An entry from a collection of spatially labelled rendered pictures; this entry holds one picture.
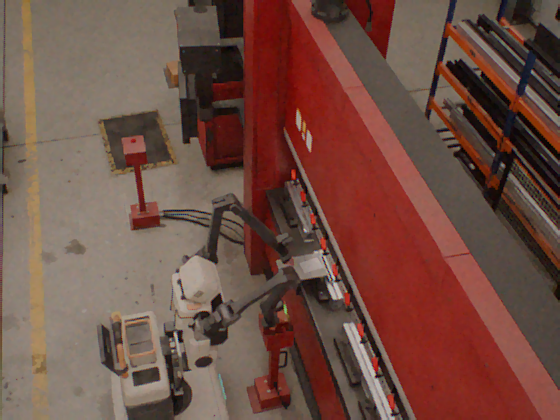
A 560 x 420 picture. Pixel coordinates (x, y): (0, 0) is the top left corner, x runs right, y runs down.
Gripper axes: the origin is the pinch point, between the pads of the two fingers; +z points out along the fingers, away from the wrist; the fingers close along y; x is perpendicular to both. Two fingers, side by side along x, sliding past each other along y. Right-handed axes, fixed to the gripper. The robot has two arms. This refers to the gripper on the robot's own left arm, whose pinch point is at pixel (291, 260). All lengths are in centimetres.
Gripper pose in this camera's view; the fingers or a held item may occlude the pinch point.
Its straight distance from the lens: 393.3
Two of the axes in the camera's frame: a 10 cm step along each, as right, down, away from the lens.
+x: -8.4, 5.1, 1.6
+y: -2.7, -6.7, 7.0
